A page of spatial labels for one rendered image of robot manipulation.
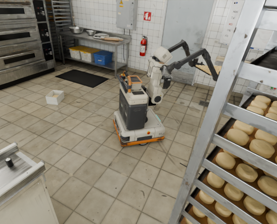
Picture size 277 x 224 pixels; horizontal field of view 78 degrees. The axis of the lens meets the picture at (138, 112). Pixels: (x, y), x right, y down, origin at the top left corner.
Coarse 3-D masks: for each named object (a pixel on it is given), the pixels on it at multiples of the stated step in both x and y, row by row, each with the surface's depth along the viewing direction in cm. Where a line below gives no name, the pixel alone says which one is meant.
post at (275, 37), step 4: (272, 32) 61; (276, 32) 60; (272, 36) 61; (276, 36) 61; (272, 40) 62; (276, 40) 61; (264, 52) 64; (252, 84) 71; (256, 84) 70; (256, 88) 73; (244, 96) 74; (244, 100) 75; (240, 104) 77
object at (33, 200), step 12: (12, 156) 116; (0, 168) 107; (12, 168) 108; (24, 168) 109; (0, 180) 101; (12, 180) 101; (36, 180) 104; (24, 192) 99; (36, 192) 107; (0, 204) 89; (12, 204) 95; (24, 204) 102; (36, 204) 111; (48, 204) 121; (0, 216) 91; (12, 216) 98; (24, 216) 105; (36, 216) 114; (48, 216) 125
